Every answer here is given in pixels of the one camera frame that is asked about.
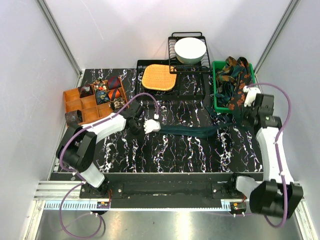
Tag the rolled dark floral tie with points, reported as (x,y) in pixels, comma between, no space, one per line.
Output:
(85,91)

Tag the white bowl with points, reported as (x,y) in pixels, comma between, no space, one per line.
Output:
(190,50)

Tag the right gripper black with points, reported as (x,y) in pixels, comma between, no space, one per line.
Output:
(246,115)

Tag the rolled beige patterned tie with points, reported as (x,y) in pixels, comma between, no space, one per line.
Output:
(117,103)

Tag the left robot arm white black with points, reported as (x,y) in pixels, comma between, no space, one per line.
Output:
(77,147)

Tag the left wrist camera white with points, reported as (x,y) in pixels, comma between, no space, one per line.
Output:
(151,125)

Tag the rolled colourful floral tie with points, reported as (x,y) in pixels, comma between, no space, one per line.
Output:
(100,86)

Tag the brown teal patterned tie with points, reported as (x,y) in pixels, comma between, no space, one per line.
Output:
(227,77)

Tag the black wire tray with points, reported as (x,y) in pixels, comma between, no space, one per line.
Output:
(188,87)

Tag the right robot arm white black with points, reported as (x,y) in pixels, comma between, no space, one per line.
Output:
(277,195)

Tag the rolled navy orange striped tie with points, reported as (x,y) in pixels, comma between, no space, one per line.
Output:
(116,93)

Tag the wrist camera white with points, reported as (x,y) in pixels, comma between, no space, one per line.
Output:
(251,93)
(151,125)

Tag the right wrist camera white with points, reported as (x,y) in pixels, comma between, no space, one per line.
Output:
(251,93)

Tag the orange woven pot holder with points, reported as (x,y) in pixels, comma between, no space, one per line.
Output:
(158,77)

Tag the green plastic bin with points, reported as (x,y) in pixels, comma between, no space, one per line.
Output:
(221,101)

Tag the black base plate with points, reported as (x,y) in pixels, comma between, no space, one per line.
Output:
(164,191)

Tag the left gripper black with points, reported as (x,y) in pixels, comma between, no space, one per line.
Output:
(142,133)

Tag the navy tie orange flowers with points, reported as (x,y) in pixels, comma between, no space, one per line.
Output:
(245,78)

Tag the rolled maroon striped tie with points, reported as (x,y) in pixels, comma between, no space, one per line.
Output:
(114,83)

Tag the dark green tie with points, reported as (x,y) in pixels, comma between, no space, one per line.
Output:
(205,131)

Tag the rolled blue paisley tie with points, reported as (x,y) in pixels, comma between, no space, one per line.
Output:
(102,97)

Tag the orange wooden divided box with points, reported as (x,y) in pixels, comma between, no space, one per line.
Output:
(91,112)

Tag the black wire dish rack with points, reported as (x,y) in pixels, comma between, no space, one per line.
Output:
(176,67)

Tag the brown blue tie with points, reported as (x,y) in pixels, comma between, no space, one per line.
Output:
(73,117)

